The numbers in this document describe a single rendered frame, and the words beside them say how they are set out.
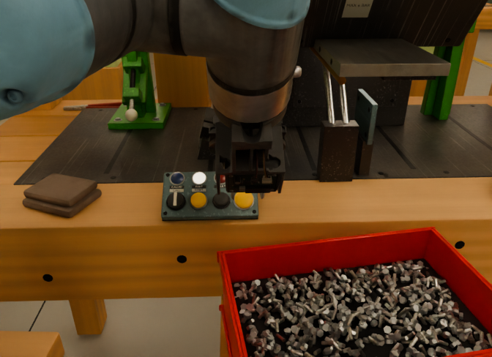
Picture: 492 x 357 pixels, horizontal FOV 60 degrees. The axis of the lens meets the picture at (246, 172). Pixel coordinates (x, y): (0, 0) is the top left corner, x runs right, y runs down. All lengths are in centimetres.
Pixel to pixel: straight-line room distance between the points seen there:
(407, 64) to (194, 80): 67
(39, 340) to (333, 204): 46
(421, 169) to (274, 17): 64
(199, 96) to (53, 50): 103
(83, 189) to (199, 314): 112
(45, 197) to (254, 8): 54
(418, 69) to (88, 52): 53
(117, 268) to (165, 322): 105
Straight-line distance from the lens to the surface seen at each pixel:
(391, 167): 87
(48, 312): 194
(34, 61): 18
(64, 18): 19
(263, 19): 28
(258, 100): 35
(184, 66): 119
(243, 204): 65
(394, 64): 66
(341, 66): 63
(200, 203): 65
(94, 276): 75
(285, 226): 66
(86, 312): 172
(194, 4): 30
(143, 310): 183
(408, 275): 63
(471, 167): 93
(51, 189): 76
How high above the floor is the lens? 127
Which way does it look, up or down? 27 degrees down
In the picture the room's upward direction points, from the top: straight up
